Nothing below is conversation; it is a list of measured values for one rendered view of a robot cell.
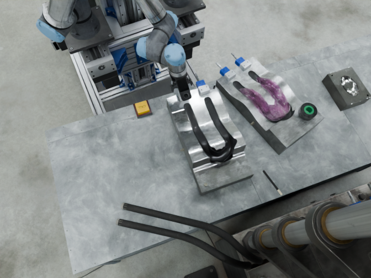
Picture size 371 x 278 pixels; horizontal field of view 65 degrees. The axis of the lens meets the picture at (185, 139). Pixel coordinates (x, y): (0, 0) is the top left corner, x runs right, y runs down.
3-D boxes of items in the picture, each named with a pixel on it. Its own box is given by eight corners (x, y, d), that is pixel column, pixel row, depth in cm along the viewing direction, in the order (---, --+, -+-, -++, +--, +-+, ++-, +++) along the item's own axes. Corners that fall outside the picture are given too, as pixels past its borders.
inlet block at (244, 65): (227, 58, 163) (228, 52, 158) (233, 54, 164) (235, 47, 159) (242, 74, 159) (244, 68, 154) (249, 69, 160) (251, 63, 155)
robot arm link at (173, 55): (167, 38, 108) (188, 45, 107) (170, 52, 119) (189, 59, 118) (158, 56, 107) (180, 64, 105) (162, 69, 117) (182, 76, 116)
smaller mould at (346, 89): (321, 81, 162) (327, 74, 156) (344, 73, 164) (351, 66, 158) (340, 111, 155) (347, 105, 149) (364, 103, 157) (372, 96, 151)
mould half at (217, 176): (167, 106, 154) (165, 92, 141) (212, 92, 158) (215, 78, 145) (200, 196, 136) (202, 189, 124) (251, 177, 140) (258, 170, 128)
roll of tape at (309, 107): (295, 114, 141) (297, 111, 138) (302, 102, 144) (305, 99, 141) (309, 123, 140) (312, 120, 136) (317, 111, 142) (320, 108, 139)
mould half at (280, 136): (215, 85, 159) (217, 74, 149) (250, 62, 166) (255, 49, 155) (279, 155, 145) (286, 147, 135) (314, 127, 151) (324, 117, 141)
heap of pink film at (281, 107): (236, 91, 151) (238, 83, 144) (261, 74, 156) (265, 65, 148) (270, 128, 144) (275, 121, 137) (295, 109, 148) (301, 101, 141)
